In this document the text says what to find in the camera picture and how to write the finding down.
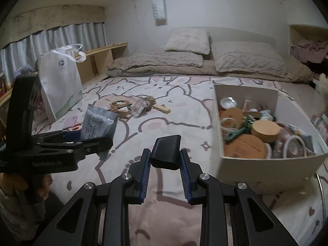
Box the purple plush toy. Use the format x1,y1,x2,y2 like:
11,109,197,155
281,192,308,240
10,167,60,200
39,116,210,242
14,65,36,79

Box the black wedge cap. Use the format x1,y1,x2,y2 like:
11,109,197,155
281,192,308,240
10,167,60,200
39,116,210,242
150,134,181,171

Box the lilac card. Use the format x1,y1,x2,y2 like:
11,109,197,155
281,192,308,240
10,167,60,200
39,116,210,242
63,116,78,129

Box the wooden stick block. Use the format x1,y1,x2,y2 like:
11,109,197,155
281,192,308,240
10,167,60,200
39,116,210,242
152,104,171,114

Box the engraved wooden block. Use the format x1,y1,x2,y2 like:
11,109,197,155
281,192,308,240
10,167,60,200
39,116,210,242
116,109,130,118

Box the large beige pillow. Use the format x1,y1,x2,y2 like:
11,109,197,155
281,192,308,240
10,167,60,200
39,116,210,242
211,41,288,78

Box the cork coaster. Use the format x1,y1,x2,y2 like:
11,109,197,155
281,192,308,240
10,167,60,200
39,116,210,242
220,108,244,129
223,134,267,159

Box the round wooden lid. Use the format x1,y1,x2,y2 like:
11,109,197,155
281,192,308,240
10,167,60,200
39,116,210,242
251,120,281,143

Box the left hand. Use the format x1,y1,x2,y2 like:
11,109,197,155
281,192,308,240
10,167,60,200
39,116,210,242
1,173,53,202

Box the pile of clothes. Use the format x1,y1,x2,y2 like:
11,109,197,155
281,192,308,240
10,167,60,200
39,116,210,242
291,40,327,63

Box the white cord loop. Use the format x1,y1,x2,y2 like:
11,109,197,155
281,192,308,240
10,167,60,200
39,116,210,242
220,116,239,134

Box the light blue foil pouch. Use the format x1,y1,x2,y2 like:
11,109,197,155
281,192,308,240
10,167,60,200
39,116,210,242
80,104,119,161

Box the small beige pillow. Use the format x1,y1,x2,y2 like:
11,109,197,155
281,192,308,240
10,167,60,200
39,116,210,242
163,27,211,55

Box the white tote bag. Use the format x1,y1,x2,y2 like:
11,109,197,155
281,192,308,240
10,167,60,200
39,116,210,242
37,43,86,123

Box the grey curtain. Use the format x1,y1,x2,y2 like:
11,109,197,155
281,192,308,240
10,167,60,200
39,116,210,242
1,23,106,82

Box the white hanging sweet sign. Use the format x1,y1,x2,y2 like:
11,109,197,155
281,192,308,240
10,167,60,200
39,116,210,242
152,0,166,21

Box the green plastic clip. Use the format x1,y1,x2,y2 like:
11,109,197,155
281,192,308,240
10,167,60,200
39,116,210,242
225,127,247,143

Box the orange white scissors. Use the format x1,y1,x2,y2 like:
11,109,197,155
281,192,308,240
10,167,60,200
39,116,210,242
69,123,82,131

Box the white storage box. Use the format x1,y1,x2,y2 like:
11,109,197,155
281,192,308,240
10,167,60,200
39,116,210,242
213,84,327,193

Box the clear plastic storage bin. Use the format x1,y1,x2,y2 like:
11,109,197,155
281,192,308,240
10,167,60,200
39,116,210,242
311,73,327,142

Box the clear plastic bag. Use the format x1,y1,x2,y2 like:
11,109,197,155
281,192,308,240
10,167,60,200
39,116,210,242
130,98,150,118

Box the white plastic cup filter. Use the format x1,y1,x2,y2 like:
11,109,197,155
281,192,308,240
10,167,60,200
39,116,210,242
220,97,237,109

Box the wooden bedside shelf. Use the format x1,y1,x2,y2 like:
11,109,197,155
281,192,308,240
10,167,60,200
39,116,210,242
0,42,129,108

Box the folded beige blanket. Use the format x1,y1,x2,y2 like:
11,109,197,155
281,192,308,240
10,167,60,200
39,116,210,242
106,50,314,83

